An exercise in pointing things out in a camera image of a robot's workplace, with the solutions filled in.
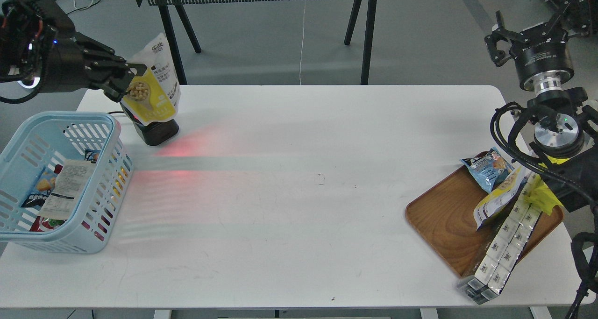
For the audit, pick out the long white boxed snack pack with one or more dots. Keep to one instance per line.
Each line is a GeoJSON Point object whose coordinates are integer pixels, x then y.
{"type": "Point", "coordinates": [490, 273]}

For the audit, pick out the light blue plastic basket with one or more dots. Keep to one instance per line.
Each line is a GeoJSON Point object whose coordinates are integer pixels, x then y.
{"type": "Point", "coordinates": [51, 138]}

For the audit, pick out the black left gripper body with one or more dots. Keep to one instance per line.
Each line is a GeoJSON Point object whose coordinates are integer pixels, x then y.
{"type": "Point", "coordinates": [40, 47]}

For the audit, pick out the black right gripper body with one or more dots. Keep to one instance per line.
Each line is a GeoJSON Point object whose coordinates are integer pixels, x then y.
{"type": "Point", "coordinates": [542, 54]}

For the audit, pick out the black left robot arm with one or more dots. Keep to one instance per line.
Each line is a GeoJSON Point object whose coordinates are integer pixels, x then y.
{"type": "Point", "coordinates": [41, 49]}

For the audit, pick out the blue snack bag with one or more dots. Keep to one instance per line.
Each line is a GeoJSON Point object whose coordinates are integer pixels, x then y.
{"type": "Point", "coordinates": [489, 169]}

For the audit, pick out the black barcode scanner red window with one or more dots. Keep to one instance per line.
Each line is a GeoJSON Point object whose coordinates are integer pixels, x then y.
{"type": "Point", "coordinates": [156, 132]}

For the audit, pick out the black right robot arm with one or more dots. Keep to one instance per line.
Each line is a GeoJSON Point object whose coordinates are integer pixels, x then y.
{"type": "Point", "coordinates": [549, 134]}

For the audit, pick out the red snack bag in basket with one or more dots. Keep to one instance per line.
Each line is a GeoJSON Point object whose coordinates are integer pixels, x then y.
{"type": "Point", "coordinates": [42, 224]}

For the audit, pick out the yellow white snack pouch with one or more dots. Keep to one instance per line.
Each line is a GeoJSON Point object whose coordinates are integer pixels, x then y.
{"type": "Point", "coordinates": [153, 95]}

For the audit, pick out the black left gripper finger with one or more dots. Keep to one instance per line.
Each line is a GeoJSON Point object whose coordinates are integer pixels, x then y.
{"type": "Point", "coordinates": [103, 62]}
{"type": "Point", "coordinates": [115, 88]}

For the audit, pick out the blue chips bag in basket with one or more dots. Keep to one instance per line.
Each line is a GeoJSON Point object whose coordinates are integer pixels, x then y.
{"type": "Point", "coordinates": [42, 187]}

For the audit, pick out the brown wooden tray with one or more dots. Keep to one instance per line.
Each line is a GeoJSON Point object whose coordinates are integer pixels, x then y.
{"type": "Point", "coordinates": [443, 216]}

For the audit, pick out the yellow silver snack pouch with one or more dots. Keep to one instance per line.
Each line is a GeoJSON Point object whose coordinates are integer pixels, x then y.
{"type": "Point", "coordinates": [493, 203]}

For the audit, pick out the white snack packet in basket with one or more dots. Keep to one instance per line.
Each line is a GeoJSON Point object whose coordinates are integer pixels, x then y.
{"type": "Point", "coordinates": [69, 187]}

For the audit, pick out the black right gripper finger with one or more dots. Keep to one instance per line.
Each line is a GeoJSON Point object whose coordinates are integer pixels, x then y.
{"type": "Point", "coordinates": [499, 34]}
{"type": "Point", "coordinates": [574, 16]}

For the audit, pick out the yellow cartoon snack pack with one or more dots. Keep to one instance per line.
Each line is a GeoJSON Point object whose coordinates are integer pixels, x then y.
{"type": "Point", "coordinates": [540, 195]}

